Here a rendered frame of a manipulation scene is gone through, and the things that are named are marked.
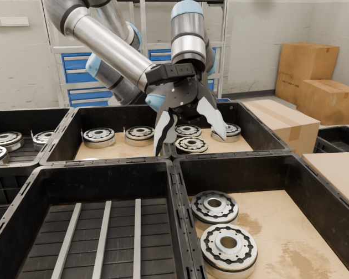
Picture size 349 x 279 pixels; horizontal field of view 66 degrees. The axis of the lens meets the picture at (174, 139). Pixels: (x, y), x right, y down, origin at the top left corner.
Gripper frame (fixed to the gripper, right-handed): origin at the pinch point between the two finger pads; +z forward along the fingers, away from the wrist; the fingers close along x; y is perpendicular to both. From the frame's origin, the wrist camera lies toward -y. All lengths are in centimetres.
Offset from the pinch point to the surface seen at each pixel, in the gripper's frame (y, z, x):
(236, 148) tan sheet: 40.5, -13.0, 6.5
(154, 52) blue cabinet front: 125, -160, 115
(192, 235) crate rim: -1.8, 14.9, -2.1
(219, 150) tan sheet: 36.5, -12.2, 10.7
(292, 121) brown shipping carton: 62, -27, -8
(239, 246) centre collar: 8.9, 16.6, -5.0
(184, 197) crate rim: 2.7, 8.2, 2.1
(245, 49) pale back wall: 273, -242, 71
